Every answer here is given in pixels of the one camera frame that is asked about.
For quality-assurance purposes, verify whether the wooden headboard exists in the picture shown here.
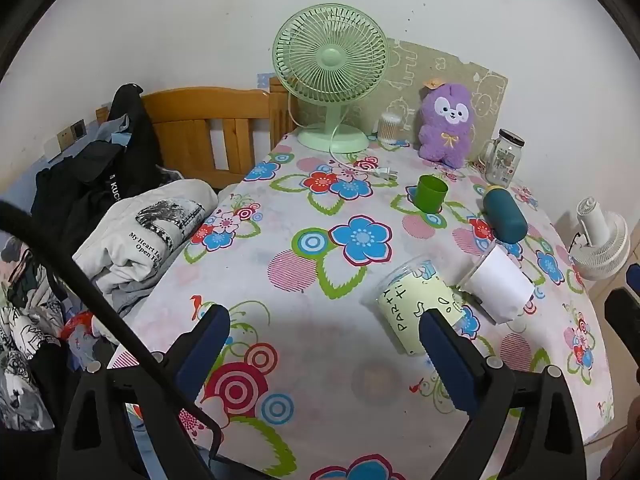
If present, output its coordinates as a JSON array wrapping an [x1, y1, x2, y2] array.
[[96, 77, 301, 191]]

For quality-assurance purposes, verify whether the beige printed board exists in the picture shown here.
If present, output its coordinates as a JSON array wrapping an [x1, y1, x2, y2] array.
[[295, 37, 509, 161]]

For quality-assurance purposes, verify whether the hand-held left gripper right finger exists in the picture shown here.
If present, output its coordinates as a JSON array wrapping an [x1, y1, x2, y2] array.
[[419, 308, 588, 480]]

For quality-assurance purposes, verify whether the black cable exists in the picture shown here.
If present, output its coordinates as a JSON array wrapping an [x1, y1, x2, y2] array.
[[0, 201, 223, 466]]

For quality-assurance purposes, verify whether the white printed shirt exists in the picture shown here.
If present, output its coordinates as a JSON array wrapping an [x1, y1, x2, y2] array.
[[72, 177, 219, 311]]

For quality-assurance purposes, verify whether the green desk fan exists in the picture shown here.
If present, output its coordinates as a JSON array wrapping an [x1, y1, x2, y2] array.
[[272, 4, 390, 155]]

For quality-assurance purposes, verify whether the glass jar mug with lid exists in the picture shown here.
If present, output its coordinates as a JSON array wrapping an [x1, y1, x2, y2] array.
[[480, 129, 526, 189]]

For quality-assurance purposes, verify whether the green plastic cup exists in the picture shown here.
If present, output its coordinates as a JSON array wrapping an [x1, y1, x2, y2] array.
[[416, 175, 449, 214]]

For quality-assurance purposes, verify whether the white fan cable with plug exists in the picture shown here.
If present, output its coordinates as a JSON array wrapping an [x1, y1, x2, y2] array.
[[287, 90, 399, 182]]

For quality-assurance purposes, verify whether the purple plush toy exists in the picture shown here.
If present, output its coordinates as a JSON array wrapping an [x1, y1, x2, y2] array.
[[417, 76, 476, 170]]

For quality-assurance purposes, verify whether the floral tablecloth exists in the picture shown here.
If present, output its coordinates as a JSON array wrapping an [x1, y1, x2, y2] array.
[[107, 132, 616, 480]]

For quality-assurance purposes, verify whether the wall switch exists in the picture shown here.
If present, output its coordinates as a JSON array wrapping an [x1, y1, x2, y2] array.
[[56, 120, 87, 153]]

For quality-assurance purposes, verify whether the black and white printed cloth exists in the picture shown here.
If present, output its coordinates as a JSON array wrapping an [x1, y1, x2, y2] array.
[[0, 240, 76, 431]]

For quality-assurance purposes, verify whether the dark teal bottle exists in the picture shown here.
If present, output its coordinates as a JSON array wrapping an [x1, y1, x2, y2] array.
[[482, 186, 529, 244]]

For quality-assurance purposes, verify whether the small white fan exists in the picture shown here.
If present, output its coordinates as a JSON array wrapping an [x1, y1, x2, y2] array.
[[570, 197, 631, 282]]

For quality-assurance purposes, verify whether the red printed cloth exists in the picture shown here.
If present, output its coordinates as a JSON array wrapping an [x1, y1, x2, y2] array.
[[60, 310, 101, 341]]

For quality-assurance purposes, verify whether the clear plastic cup yellow label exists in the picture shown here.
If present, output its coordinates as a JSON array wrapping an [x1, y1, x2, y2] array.
[[365, 256, 468, 357]]

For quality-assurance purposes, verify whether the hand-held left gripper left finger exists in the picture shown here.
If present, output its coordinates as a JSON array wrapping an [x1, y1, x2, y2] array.
[[57, 304, 232, 480]]

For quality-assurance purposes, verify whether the white ribbed container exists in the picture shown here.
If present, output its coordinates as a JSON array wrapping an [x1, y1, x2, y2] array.
[[377, 111, 403, 145]]

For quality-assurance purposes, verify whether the black clothing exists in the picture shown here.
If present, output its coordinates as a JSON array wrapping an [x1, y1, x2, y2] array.
[[31, 82, 166, 256]]

